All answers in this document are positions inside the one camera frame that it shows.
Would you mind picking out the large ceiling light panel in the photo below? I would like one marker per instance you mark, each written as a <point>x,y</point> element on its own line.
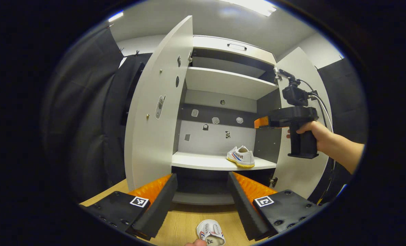
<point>250,7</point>

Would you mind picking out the small ceiling light panel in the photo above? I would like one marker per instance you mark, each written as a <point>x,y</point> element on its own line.
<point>116,16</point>

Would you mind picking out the black backdrop cloth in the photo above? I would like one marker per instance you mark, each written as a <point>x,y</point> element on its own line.
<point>346,102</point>
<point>86,119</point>

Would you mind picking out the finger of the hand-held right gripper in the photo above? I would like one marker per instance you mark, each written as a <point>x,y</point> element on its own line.
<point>261,122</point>

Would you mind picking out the white canvas shoe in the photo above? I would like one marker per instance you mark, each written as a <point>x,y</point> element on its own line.
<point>211,230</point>
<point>243,158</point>

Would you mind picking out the white shoe cabinet door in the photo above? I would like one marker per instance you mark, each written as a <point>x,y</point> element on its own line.
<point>155,143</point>
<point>298,174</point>

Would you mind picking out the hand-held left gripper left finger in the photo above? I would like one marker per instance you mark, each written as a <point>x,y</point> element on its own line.
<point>158,212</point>

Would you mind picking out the white cabinet drawer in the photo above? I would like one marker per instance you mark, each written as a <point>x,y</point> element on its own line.
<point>209,44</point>

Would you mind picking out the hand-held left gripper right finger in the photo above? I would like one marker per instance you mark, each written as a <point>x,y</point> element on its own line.
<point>243,212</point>

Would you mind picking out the white shoe cabinet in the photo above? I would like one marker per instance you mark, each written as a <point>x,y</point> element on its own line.
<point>202,160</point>

